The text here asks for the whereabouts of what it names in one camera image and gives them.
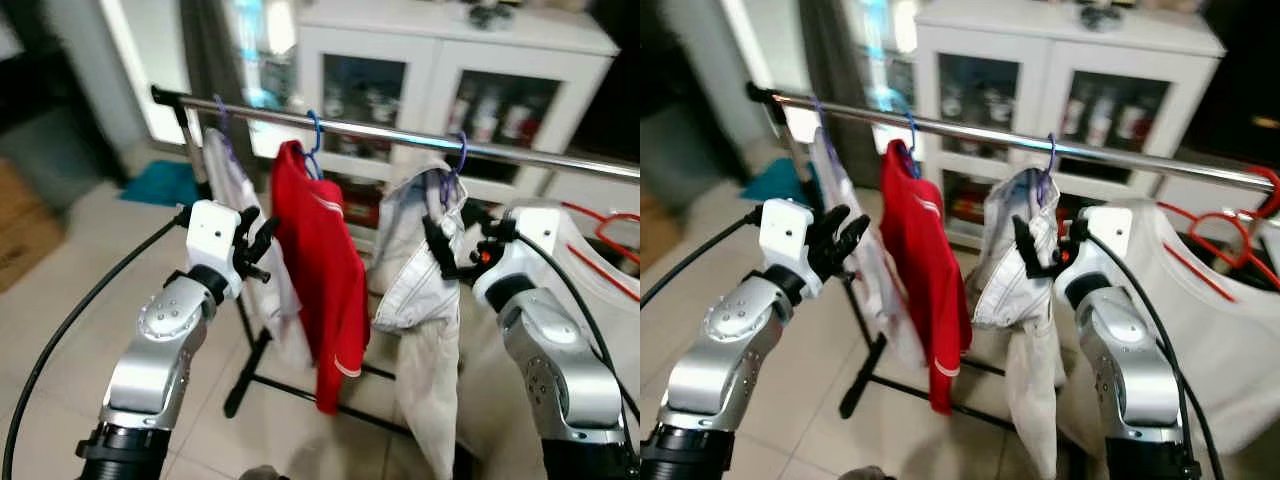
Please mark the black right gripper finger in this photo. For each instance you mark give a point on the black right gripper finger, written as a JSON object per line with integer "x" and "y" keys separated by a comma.
{"x": 1030, "y": 250}
{"x": 440, "y": 250}

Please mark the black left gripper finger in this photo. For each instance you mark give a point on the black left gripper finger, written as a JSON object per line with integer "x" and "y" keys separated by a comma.
{"x": 830, "y": 225}
{"x": 268, "y": 238}
{"x": 246, "y": 224}
{"x": 852, "y": 238}

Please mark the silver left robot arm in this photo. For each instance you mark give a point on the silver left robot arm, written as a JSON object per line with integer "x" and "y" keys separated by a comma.
{"x": 150, "y": 370}
{"x": 730, "y": 350}

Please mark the purple plastic hanger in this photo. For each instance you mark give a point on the purple plastic hanger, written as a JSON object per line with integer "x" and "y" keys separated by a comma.
{"x": 1051, "y": 150}
{"x": 822, "y": 125}
{"x": 461, "y": 150}
{"x": 222, "y": 130}

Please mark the blue plastic hanger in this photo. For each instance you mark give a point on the blue plastic hanger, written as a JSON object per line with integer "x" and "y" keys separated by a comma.
{"x": 913, "y": 128}
{"x": 317, "y": 125}

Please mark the grey white crumpled jacket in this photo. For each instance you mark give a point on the grey white crumpled jacket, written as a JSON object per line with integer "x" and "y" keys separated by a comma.
{"x": 400, "y": 300}
{"x": 1000, "y": 290}

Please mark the red shirt with white stripes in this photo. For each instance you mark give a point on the red shirt with white stripes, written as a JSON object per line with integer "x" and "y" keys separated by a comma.
{"x": 320, "y": 270}
{"x": 925, "y": 270}

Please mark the white hanging shirt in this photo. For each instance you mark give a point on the white hanging shirt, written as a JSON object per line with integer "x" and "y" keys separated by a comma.
{"x": 895, "y": 320}
{"x": 285, "y": 320}

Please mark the teal floor mat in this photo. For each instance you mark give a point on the teal floor mat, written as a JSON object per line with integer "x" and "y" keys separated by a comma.
{"x": 160, "y": 183}
{"x": 772, "y": 180}

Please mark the steel and black clothes rack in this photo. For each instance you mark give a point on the steel and black clothes rack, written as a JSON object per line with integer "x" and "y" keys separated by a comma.
{"x": 400, "y": 134}
{"x": 1000, "y": 137}

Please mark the grey curtain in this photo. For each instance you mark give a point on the grey curtain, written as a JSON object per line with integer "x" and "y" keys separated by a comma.
{"x": 830, "y": 60}
{"x": 205, "y": 60}

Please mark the white framed glass door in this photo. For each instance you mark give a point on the white framed glass door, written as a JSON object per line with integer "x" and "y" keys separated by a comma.
{"x": 150, "y": 60}
{"x": 745, "y": 40}

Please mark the white glass door cabinet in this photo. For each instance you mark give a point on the white glass door cabinet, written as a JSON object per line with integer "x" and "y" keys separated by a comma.
{"x": 430, "y": 60}
{"x": 1050, "y": 60}

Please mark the small dark tabletop object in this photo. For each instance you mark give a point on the small dark tabletop object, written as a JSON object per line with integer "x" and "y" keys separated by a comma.
{"x": 1100, "y": 16}
{"x": 490, "y": 15}

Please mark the black television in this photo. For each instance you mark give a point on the black television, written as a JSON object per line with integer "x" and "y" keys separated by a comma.
{"x": 620, "y": 60}
{"x": 1245, "y": 70}

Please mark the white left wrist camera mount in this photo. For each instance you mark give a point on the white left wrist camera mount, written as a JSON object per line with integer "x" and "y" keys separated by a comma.
{"x": 212, "y": 235}
{"x": 785, "y": 232}

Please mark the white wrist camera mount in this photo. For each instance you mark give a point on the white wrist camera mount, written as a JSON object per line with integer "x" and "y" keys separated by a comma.
{"x": 785, "y": 232}
{"x": 212, "y": 235}
{"x": 1105, "y": 235}
{"x": 530, "y": 235}

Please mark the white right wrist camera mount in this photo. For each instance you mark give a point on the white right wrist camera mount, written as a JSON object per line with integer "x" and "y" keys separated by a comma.
{"x": 530, "y": 235}
{"x": 1105, "y": 235}

